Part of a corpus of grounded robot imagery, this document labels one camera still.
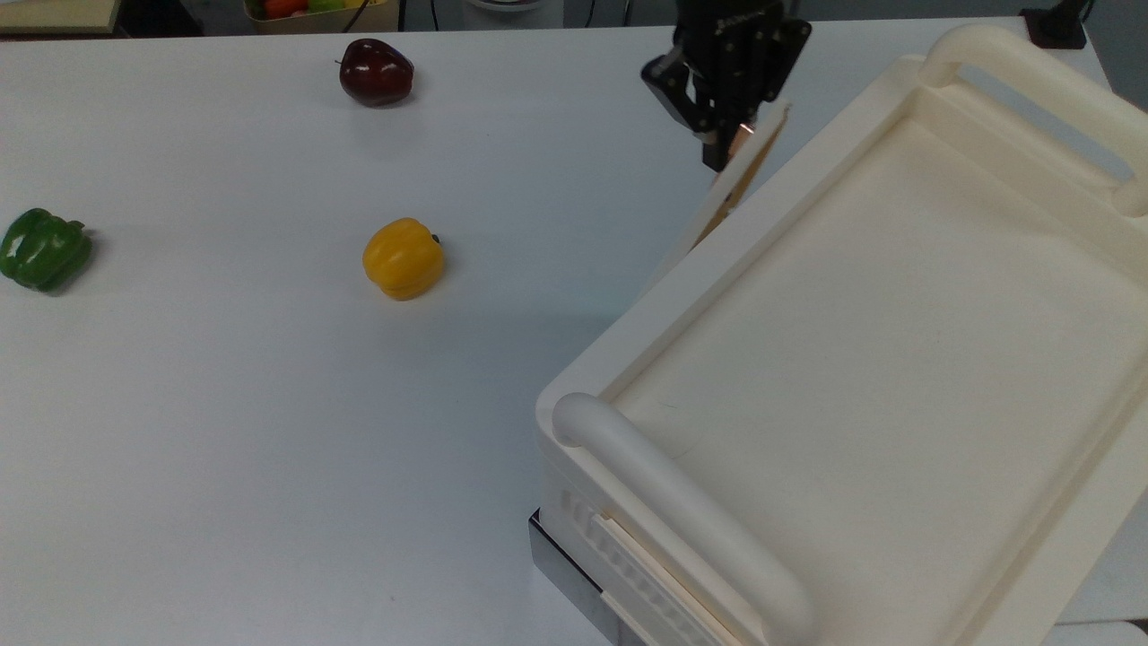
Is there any dark red apple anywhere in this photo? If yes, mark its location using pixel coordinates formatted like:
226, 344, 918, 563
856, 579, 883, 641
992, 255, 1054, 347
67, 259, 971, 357
337, 37, 416, 109

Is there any white round container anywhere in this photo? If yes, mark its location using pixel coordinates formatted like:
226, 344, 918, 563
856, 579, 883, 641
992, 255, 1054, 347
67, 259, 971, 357
461, 0, 565, 30

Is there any bin of toy vegetables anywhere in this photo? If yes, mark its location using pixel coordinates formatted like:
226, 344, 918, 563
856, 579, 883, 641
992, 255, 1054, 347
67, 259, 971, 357
243, 0, 401, 36

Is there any yellow bell pepper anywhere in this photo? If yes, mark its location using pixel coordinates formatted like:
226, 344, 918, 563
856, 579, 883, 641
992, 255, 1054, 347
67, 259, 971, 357
361, 217, 447, 302

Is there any green bell pepper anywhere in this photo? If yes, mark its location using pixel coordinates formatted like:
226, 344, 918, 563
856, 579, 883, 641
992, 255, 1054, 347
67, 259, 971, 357
0, 207, 94, 293

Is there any beige flat board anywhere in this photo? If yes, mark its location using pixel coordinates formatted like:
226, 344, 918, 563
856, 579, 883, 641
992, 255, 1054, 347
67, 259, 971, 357
0, 0, 123, 36

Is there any black mount pole with base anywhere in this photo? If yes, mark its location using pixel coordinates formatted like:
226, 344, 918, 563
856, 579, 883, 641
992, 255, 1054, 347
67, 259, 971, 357
1021, 0, 1093, 51

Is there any cream plastic tray with handles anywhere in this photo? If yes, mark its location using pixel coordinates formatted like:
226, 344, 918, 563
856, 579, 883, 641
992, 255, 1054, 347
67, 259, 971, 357
535, 22, 1148, 646

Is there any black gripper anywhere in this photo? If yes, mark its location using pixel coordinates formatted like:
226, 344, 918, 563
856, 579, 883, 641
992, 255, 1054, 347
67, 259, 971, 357
639, 0, 813, 172

